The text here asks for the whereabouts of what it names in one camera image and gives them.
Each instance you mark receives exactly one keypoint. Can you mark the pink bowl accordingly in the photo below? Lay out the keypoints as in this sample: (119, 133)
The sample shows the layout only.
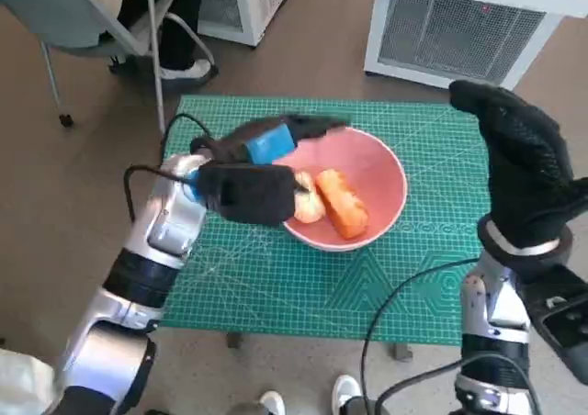
(376, 171)

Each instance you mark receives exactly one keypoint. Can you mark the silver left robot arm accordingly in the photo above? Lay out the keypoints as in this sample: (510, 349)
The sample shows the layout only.
(151, 250)

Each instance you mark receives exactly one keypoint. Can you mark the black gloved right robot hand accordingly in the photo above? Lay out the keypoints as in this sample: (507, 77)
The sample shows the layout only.
(523, 167)

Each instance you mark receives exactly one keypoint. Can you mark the green cutting mat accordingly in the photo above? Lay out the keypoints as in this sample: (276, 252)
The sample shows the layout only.
(285, 291)

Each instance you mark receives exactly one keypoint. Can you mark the large white mesh cabinet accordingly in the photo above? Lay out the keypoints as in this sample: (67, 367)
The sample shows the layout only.
(459, 25)

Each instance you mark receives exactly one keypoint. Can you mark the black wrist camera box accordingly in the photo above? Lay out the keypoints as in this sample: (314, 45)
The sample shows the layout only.
(250, 194)
(565, 314)

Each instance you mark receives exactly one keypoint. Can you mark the round toy bread bun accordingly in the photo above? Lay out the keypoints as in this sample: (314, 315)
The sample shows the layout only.
(310, 208)

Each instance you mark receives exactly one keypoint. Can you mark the grey chair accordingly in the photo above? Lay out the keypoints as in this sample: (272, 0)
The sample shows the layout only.
(69, 20)

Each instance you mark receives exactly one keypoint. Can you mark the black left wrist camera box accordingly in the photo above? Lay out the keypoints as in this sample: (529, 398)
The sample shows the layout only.
(250, 194)

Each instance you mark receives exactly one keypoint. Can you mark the orange rectangular toy bread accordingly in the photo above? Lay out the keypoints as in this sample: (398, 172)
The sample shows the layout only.
(344, 204)

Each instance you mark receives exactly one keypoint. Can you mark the white shoe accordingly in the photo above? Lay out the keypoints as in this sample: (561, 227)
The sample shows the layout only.
(273, 403)
(345, 394)

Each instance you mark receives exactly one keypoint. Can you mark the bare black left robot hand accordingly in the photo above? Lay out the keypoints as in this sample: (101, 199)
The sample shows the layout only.
(262, 142)

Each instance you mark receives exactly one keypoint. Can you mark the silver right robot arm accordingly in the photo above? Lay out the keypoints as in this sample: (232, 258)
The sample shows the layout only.
(491, 323)

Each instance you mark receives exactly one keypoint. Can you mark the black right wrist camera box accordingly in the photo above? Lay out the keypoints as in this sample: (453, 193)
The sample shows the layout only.
(565, 314)

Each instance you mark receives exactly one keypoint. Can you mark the small white mesh cabinet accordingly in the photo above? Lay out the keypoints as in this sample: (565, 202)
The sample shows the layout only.
(243, 6)

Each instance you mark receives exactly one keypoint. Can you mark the black table bracket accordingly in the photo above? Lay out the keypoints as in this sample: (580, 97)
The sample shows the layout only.
(402, 351)
(234, 340)

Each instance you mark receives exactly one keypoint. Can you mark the white robot torso cover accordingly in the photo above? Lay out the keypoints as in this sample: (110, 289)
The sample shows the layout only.
(23, 383)

